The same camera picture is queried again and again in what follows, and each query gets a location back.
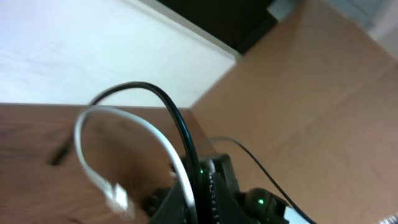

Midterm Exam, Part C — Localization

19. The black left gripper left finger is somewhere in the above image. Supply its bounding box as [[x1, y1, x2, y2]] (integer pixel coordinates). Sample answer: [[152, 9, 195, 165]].
[[149, 182, 188, 224]]

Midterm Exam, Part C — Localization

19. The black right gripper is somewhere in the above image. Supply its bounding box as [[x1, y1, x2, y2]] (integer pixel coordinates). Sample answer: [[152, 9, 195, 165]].
[[199, 154, 239, 195]]

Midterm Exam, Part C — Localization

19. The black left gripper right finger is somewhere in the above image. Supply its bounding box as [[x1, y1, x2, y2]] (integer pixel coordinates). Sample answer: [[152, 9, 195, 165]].
[[209, 173, 254, 224]]

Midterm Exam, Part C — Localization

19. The white USB cable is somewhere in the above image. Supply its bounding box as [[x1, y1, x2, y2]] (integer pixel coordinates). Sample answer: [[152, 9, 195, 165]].
[[73, 105, 198, 224]]

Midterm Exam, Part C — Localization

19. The black USB cable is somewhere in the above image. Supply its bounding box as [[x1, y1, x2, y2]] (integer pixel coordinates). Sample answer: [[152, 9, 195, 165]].
[[49, 81, 203, 200]]

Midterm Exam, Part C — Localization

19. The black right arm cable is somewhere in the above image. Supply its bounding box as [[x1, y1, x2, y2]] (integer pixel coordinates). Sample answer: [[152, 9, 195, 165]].
[[198, 136, 318, 224]]

